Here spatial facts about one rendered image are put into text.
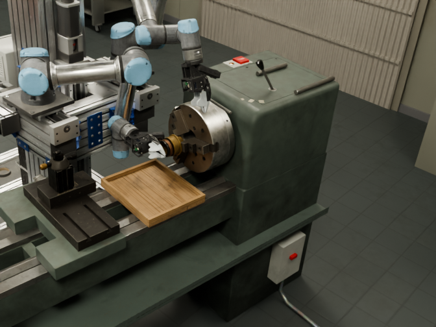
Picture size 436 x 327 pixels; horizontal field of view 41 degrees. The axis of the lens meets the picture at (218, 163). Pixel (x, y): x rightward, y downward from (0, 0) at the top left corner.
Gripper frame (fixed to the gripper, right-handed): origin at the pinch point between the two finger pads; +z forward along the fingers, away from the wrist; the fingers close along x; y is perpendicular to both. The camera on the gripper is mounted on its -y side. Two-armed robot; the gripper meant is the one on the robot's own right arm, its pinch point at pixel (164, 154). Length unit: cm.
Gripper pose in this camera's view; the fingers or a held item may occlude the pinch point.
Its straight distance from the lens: 245.2
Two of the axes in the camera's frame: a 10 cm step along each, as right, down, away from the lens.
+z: 6.6, 4.5, -6.0
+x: 0.8, -8.4, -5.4
